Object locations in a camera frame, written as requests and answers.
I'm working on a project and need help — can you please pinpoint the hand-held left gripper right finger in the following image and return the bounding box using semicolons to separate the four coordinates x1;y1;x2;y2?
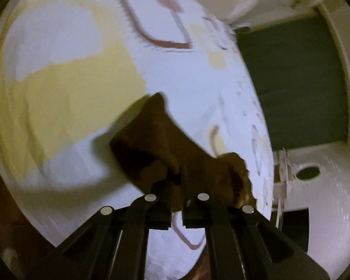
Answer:
182;193;331;280

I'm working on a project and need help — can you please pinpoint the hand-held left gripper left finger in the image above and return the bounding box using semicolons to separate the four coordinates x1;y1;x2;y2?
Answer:
26;177;182;280

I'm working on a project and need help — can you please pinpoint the plain brown cloth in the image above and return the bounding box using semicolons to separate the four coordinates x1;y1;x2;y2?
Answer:
109;92;258;211

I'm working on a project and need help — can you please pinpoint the white furniture with round hole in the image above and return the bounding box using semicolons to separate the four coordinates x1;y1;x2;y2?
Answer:
272;141;350;272

